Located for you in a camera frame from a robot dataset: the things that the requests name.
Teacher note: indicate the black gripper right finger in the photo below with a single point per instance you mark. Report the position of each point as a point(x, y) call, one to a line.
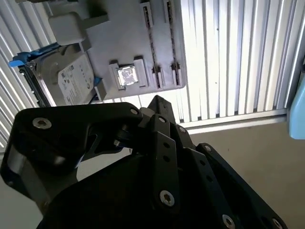
point(214, 171)

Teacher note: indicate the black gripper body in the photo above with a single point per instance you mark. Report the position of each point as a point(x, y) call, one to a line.
point(107, 202)

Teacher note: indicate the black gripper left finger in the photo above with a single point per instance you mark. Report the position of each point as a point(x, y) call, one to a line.
point(59, 133)

